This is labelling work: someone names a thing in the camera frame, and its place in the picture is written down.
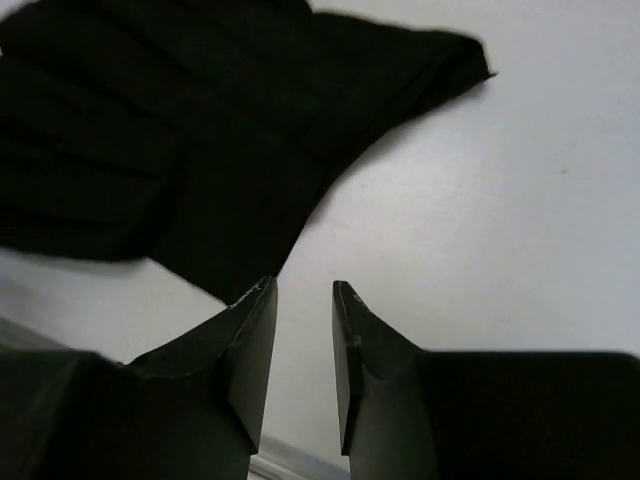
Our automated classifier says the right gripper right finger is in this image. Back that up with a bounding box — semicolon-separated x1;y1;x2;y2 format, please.
332;281;639;479

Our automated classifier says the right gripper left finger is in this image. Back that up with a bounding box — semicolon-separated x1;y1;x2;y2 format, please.
1;277;278;479

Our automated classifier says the black pleated skirt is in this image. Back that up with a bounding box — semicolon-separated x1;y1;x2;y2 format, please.
1;1;491;303

